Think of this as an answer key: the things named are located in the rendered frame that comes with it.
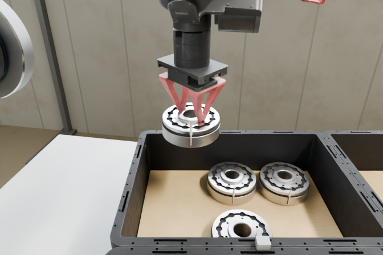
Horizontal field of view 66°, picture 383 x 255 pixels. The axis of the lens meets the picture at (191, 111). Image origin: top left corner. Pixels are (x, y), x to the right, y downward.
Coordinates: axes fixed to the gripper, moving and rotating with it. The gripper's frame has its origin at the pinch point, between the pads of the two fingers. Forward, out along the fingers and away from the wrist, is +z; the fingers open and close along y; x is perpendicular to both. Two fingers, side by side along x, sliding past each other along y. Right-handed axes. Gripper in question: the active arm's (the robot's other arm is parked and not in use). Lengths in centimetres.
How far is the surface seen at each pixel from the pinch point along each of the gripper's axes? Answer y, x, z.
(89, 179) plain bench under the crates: 34.6, 7.2, 34.3
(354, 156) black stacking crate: -20.1, -32.2, 16.4
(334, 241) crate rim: -27.2, -0.8, 9.6
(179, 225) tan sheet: -4.3, 7.2, 19.8
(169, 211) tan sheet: -0.4, 6.2, 20.0
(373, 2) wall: 21, -163, 4
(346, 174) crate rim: -22.9, -16.0, 9.8
